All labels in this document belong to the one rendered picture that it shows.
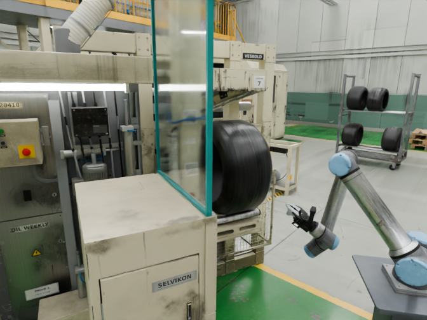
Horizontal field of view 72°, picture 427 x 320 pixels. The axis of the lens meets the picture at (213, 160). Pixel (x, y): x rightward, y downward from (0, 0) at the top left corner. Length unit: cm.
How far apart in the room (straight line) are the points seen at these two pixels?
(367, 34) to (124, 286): 1274
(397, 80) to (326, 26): 347
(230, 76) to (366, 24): 1145
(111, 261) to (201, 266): 29
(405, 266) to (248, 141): 98
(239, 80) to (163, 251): 137
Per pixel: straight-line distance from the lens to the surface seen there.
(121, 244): 90
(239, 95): 219
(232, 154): 158
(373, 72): 1296
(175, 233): 94
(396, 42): 1292
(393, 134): 698
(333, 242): 190
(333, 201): 194
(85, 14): 179
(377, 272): 212
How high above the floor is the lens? 168
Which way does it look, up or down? 14 degrees down
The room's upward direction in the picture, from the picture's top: 1 degrees clockwise
